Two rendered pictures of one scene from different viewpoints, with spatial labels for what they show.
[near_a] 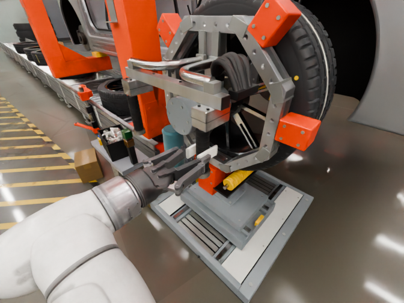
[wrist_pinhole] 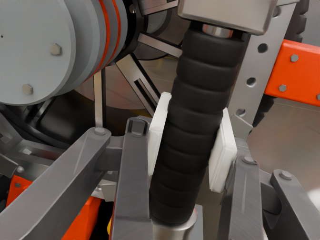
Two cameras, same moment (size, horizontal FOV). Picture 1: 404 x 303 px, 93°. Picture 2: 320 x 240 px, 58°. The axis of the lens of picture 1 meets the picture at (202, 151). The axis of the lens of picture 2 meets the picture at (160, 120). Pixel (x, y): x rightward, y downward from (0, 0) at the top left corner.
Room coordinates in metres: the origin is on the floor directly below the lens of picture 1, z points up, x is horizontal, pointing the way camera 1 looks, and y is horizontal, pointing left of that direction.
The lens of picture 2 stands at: (0.29, 0.13, 0.91)
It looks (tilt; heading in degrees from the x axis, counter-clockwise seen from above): 23 degrees down; 318
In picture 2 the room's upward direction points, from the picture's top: 12 degrees clockwise
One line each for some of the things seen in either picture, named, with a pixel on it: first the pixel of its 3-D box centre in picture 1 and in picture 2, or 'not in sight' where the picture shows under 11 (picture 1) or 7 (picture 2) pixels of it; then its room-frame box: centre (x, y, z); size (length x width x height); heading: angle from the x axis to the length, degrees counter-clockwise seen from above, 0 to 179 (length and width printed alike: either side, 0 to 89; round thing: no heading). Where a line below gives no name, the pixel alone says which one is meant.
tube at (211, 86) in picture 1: (213, 58); not in sight; (0.54, -0.03, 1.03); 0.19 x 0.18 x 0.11; 136
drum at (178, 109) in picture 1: (200, 108); (55, 26); (0.65, 0.01, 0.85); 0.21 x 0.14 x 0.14; 136
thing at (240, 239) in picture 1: (225, 201); not in sight; (0.82, -0.16, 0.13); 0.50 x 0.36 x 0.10; 46
